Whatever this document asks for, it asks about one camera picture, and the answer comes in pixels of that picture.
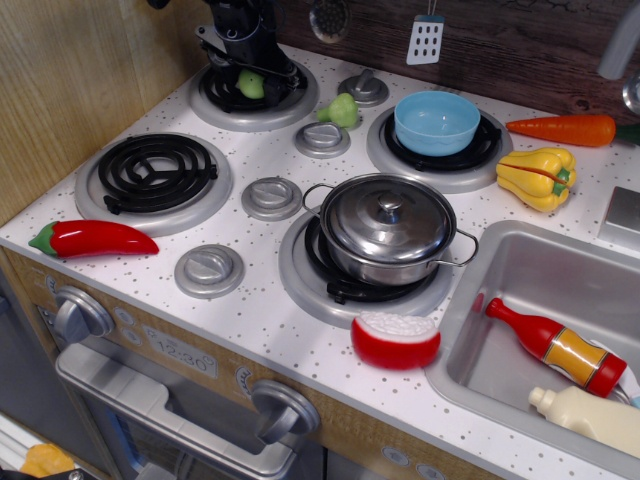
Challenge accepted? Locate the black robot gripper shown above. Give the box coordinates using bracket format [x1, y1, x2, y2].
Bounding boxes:
[196, 1, 307, 106]

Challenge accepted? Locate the green toy pear bottom half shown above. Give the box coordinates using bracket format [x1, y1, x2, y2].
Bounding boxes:
[237, 69, 265, 100]

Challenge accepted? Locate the green toy pear half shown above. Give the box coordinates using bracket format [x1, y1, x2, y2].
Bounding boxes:
[317, 93, 359, 128]
[237, 69, 265, 100]

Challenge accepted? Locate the green toy pear top half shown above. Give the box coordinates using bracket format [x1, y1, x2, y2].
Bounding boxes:
[317, 93, 359, 128]

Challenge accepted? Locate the light blue plastic bowl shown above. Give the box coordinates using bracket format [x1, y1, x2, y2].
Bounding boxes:
[394, 91, 481, 157]

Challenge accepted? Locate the red bowl of rice toy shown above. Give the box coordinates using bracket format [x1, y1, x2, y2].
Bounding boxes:
[351, 311, 441, 370]

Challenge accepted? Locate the back left black burner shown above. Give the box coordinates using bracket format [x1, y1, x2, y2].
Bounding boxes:
[188, 62, 319, 133]

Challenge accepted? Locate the black burner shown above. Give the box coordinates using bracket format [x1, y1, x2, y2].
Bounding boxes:
[278, 213, 454, 329]
[366, 108, 513, 194]
[188, 62, 319, 133]
[75, 133, 233, 237]

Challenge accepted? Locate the silver stovetop knob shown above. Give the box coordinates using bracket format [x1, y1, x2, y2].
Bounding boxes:
[174, 244, 245, 299]
[294, 122, 351, 159]
[241, 177, 302, 222]
[338, 69, 389, 107]

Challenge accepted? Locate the hanging silver slotted ladle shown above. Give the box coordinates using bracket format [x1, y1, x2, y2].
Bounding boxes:
[309, 0, 351, 44]

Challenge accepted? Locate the silver stovetop knob back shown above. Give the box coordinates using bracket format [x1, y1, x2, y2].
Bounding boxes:
[338, 69, 389, 107]

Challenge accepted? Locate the front left black burner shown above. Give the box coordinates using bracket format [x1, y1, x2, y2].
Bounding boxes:
[75, 133, 233, 237]

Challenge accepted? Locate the hanging white slotted spatula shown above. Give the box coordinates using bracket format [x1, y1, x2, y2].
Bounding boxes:
[406, 0, 445, 66]

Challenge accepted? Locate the silver stovetop knob front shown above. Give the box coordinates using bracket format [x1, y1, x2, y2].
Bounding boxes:
[174, 244, 245, 299]

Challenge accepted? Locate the steel pot with lid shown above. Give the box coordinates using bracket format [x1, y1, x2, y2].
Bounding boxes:
[302, 173, 479, 286]

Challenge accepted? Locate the front right black burner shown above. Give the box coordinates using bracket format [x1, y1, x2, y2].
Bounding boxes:
[278, 213, 454, 329]

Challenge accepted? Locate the red toy chili pepper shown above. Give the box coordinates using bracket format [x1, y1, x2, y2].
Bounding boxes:
[28, 220, 159, 258]

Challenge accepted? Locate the back right black burner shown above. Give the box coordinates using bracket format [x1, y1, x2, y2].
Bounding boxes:
[366, 108, 513, 194]

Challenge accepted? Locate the oven digital clock display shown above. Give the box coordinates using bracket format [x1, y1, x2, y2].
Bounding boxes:
[143, 326, 218, 379]

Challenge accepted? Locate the left silver oven knob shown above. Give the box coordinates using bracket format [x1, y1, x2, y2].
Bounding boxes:
[53, 286, 115, 344]

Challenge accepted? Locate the silver oven knob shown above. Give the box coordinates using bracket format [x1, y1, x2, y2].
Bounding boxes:
[251, 379, 321, 444]
[53, 286, 115, 344]

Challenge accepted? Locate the yellow toy bell pepper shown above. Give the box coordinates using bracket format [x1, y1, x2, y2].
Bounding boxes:
[496, 147, 577, 212]

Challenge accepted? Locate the right silver oven knob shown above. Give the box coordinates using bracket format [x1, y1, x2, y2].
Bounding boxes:
[251, 379, 321, 444]

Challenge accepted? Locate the orange toy carrot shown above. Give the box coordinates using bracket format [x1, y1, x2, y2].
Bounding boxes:
[506, 115, 639, 147]

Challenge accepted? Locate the silver toy faucet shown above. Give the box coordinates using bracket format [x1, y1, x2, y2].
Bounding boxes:
[597, 1, 639, 115]

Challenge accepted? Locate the silver toy sink basin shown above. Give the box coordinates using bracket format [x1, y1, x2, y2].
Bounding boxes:
[426, 221, 639, 479]

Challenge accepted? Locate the silver faucet base block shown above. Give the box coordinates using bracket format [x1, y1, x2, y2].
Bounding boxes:
[598, 186, 640, 251]

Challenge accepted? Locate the yellow object bottom left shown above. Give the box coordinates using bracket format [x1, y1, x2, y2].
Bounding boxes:
[19, 444, 75, 478]

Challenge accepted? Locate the red toy ketchup bottle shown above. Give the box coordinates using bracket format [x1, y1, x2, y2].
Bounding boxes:
[485, 298, 627, 398]

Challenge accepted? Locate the cream toy mayonnaise bottle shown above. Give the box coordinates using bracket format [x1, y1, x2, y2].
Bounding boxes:
[528, 387, 639, 456]

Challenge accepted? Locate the silver oven door handle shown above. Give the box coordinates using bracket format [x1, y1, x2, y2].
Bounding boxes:
[56, 345, 296, 479]

